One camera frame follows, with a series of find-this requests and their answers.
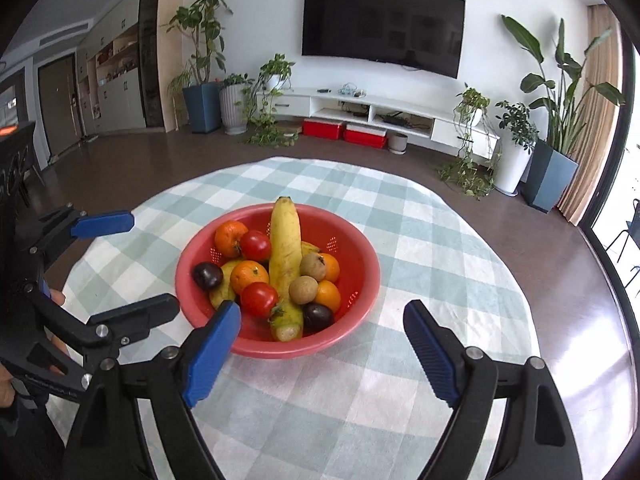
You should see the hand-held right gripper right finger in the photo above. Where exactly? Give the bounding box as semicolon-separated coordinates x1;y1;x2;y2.
403;299;583;480

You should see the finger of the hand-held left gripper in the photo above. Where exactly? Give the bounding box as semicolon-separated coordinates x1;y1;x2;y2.
17;204;136;271
22;282;180;377

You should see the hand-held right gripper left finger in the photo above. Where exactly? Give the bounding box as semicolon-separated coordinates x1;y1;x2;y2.
62;300;242;480

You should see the small yellow banana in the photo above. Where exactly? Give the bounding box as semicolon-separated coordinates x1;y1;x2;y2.
209;241;321;309

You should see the red tomato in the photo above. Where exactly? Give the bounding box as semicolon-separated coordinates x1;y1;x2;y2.
240;281;279;318

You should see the dark purple plum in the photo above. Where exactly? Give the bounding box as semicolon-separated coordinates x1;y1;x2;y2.
193;262;224;291
303;303;335;334

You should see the mandarin with stem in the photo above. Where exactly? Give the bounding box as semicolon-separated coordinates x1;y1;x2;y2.
230;260;270;296
214;221;249;257

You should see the smooth orange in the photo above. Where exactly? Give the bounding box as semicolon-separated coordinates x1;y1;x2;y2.
314;280;342;312
320;253;341;283

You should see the brown kiwi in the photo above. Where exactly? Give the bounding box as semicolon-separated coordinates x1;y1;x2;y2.
289;276;318;306
300;253;328;282

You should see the red apple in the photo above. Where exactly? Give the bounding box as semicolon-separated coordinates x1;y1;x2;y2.
239;230;272;262

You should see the red plastic colander bowl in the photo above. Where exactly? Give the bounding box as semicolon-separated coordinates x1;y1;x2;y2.
175;204;381;359

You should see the large yellow banana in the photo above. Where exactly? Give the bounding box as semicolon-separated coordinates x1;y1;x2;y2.
269;196;306;342

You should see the person's left hand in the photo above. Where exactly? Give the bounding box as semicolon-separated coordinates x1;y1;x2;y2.
47;290;68;373

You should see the green checkered tablecloth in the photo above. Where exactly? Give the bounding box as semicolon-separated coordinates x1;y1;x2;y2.
47;156;541;480

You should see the dark furniture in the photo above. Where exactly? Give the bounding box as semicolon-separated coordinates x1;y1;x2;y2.
0;120;46;206

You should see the brown entrance door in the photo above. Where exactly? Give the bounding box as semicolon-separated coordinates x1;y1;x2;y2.
37;55;83;156

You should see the tall tree plant blue pot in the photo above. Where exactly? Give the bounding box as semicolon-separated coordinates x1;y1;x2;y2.
166;0;233;134

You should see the plant in white ribbed pot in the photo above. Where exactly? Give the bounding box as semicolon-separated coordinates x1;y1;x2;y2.
219;73;251;136

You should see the bushy plant in white pot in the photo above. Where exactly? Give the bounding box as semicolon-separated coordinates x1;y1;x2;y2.
492;101;538;196

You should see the large-leaf plant blue pot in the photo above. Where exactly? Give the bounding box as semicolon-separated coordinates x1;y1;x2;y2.
501;14;626;213

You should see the white television cabinet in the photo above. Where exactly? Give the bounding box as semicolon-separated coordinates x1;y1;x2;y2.
270;87;501;161

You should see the red storage box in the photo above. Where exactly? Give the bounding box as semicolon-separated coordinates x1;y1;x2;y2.
343;125;388;150
303;119;347;140

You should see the black balcony chair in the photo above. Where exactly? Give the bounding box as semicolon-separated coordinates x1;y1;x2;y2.
605;199;640;271

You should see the trailing pothos plant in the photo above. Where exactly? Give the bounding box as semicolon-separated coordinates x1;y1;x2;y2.
437;83;501;198
240;53;301;149

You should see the beige curtain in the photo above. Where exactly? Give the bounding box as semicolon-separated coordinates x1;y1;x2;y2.
557;4;623;226

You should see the sliding glass door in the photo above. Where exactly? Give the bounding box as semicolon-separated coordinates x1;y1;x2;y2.
582;10;640;311

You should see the white wall cabinet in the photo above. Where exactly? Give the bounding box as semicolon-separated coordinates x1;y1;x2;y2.
75;0;148;136

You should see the black wall television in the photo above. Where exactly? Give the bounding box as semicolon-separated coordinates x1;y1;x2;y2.
301;0;466;79

